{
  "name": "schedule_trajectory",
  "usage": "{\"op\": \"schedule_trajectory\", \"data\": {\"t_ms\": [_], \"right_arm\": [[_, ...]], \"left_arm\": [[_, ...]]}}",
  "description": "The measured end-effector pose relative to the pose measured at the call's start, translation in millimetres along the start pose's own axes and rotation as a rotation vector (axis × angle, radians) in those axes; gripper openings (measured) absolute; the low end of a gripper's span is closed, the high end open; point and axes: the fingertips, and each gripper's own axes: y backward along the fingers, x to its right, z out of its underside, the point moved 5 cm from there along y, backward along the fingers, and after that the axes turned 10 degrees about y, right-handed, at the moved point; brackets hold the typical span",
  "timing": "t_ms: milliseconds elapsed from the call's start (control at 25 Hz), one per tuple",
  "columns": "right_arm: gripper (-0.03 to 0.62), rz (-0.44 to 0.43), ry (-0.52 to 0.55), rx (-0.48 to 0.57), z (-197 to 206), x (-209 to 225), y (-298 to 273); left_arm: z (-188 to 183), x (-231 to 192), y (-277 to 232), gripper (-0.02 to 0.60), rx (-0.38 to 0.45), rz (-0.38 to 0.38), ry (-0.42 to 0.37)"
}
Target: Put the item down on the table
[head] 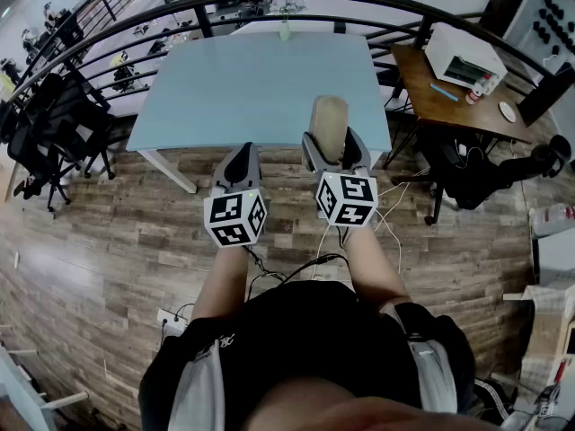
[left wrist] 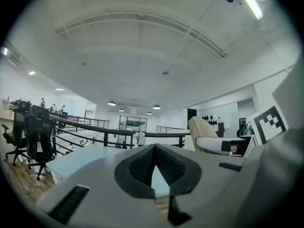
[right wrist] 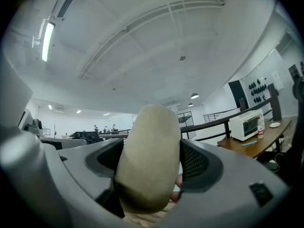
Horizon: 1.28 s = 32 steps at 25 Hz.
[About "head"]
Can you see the light blue table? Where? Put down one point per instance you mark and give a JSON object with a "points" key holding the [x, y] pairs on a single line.
{"points": [[251, 88]]}

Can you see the black metal railing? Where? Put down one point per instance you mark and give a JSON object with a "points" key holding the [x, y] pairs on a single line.
{"points": [[203, 18]]}

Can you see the person's right forearm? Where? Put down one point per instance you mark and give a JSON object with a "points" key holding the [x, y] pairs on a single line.
{"points": [[375, 267]]}

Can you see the white toaster oven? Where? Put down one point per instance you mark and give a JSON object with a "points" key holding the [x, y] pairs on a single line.
{"points": [[462, 47]]}

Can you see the beige oblong object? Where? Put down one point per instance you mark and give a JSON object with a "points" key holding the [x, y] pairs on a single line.
{"points": [[328, 121]]}

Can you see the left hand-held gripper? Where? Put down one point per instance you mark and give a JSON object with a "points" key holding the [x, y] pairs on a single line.
{"points": [[233, 216]]}

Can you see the group of black wall-mounted items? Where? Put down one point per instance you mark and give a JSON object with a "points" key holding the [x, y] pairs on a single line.
{"points": [[550, 20]]}

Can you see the white wall panel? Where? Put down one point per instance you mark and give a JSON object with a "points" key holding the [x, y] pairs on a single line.
{"points": [[521, 11]]}

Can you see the dark wooden side table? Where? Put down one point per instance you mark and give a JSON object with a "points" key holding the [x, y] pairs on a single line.
{"points": [[449, 110]]}

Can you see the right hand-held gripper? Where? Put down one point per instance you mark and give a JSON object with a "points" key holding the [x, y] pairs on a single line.
{"points": [[348, 198]]}

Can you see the white frame table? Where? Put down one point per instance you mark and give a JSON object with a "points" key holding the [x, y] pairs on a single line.
{"points": [[18, 393]]}

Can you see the white power strip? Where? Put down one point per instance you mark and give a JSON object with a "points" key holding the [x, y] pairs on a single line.
{"points": [[170, 320]]}

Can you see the white flowers in vase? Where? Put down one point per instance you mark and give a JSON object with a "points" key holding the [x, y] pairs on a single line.
{"points": [[285, 29]]}

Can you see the blue flat stick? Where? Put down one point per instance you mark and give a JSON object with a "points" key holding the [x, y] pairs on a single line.
{"points": [[444, 92]]}

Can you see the red label plastic bottle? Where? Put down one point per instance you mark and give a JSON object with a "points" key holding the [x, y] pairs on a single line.
{"points": [[472, 94]]}

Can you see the black swivel chair with headrest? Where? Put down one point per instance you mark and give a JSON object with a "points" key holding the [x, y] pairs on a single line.
{"points": [[476, 182]]}

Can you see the small white plate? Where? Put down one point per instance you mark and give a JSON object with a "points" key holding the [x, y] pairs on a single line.
{"points": [[508, 111]]}

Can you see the person's black shirt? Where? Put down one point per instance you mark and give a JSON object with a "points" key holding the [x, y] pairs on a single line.
{"points": [[305, 330]]}

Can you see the person's face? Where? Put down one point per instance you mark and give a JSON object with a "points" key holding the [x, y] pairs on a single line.
{"points": [[359, 409]]}

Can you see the black mesh office chair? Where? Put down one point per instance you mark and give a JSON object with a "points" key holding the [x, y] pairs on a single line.
{"points": [[67, 119], [31, 160]]}

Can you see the cardboard box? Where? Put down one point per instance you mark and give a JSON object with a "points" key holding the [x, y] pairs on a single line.
{"points": [[545, 326]]}

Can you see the person's left forearm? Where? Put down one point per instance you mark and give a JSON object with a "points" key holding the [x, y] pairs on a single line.
{"points": [[222, 281]]}

